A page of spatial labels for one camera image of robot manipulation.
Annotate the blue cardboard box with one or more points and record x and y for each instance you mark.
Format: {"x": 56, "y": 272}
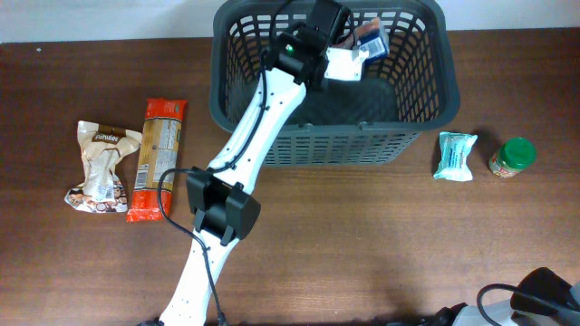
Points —
{"x": 370, "y": 37}

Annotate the grey plastic basket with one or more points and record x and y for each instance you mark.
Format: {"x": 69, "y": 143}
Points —
{"x": 372, "y": 121}

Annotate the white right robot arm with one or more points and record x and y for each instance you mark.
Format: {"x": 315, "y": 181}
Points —
{"x": 541, "y": 298}

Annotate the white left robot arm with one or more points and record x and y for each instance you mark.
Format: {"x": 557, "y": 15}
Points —
{"x": 220, "y": 196}

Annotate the light green tissue packet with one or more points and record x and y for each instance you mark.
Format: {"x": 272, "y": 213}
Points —
{"x": 455, "y": 149}

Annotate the orange spaghetti package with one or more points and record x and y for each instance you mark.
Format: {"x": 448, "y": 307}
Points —
{"x": 158, "y": 152}

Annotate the green lid jar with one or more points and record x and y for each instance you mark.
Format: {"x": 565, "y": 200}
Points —
{"x": 514, "y": 156}

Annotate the beige crumpled snack bag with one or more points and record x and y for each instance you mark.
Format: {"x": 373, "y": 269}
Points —
{"x": 102, "y": 149}

